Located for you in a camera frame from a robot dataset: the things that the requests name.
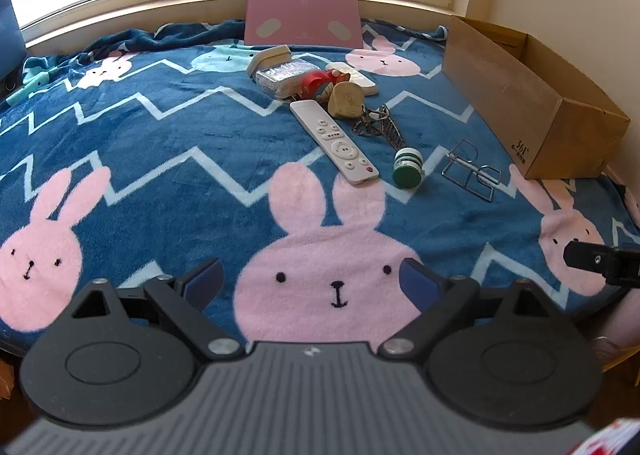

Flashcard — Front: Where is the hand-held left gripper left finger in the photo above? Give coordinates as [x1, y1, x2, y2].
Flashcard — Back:
[72, 257, 246, 359]

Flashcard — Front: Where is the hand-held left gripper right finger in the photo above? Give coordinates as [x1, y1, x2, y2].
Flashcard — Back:
[377, 257, 556, 362]

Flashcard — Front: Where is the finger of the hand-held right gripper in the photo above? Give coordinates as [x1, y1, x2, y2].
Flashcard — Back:
[563, 240, 640, 289]

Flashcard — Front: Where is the wire metal clip holder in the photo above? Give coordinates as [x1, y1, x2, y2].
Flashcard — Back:
[441, 140, 501, 201]

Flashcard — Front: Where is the metal key bunch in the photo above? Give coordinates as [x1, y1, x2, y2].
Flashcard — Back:
[352, 104, 403, 152]

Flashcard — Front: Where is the long white remote control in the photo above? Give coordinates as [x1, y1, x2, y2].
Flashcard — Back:
[290, 100, 379, 186]

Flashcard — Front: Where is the brown cardboard box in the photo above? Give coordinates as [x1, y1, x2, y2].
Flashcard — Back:
[441, 15, 631, 181]

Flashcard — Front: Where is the yellowed beige plug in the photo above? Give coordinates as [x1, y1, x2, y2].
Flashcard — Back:
[327, 81, 365, 120]

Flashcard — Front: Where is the white oblong case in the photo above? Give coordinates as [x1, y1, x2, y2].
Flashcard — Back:
[325, 62, 379, 97]

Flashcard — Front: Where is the clear plastic box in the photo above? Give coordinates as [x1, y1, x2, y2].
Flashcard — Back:
[255, 60, 317, 98]

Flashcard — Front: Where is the red toy figure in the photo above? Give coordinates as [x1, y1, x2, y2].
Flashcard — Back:
[300, 69, 346, 101]

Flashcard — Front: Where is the small beige box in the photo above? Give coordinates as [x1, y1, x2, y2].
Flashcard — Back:
[246, 44, 292, 78]

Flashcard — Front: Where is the blue bunny printed blanket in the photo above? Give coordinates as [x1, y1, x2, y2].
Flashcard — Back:
[0, 18, 640, 358]

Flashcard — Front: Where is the red white printed cloth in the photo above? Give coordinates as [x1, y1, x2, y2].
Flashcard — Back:
[565, 417, 640, 455]

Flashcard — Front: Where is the pink bathroom scale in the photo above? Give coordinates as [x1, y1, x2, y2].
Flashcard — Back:
[244, 0, 364, 48]

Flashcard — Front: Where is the blue chair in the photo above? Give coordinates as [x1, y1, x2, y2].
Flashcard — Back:
[0, 0, 26, 96]

